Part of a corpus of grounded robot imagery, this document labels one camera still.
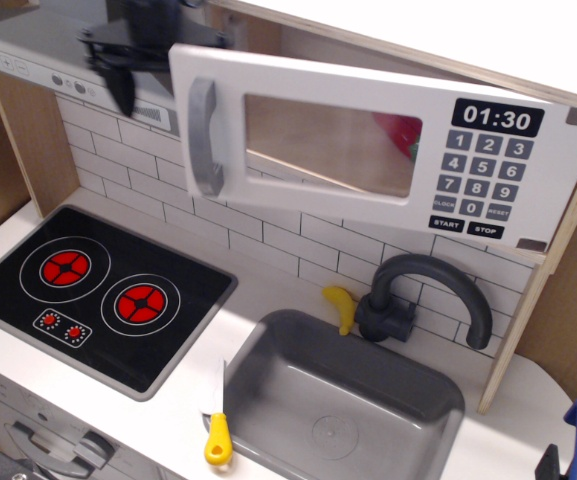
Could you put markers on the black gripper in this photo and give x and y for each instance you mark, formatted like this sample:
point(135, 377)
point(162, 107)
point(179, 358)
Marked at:
point(140, 40)

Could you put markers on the grey microwave door handle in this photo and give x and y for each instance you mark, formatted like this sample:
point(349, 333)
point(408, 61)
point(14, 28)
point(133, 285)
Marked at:
point(208, 175)

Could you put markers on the white toy microwave door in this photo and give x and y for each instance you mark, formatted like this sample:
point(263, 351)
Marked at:
point(492, 166)

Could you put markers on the grey range hood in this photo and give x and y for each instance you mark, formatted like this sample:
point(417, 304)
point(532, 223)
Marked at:
point(38, 44)

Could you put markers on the black toy stovetop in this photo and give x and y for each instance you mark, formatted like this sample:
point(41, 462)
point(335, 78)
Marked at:
point(106, 301)

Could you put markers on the wooden toy kitchen cabinet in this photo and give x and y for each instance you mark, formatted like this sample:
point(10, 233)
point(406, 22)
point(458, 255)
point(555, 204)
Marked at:
point(58, 143)

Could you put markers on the red toy pepper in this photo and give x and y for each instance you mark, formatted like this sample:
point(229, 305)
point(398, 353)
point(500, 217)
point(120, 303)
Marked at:
point(403, 131)

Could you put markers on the yellow toy banana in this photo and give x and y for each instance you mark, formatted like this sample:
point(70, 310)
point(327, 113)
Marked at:
point(345, 306)

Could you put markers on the dark grey toy faucet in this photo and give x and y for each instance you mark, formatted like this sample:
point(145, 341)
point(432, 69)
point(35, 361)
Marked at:
point(379, 317)

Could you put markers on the grey toy sink basin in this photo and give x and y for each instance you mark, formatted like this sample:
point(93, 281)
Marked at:
point(308, 403)

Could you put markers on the grey toy oven front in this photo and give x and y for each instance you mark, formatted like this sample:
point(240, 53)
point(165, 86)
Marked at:
point(61, 446)

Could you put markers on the black clamp piece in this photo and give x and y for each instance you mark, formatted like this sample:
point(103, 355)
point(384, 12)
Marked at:
point(548, 467)

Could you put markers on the yellow handled toy knife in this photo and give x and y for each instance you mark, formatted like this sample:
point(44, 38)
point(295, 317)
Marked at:
point(218, 449)

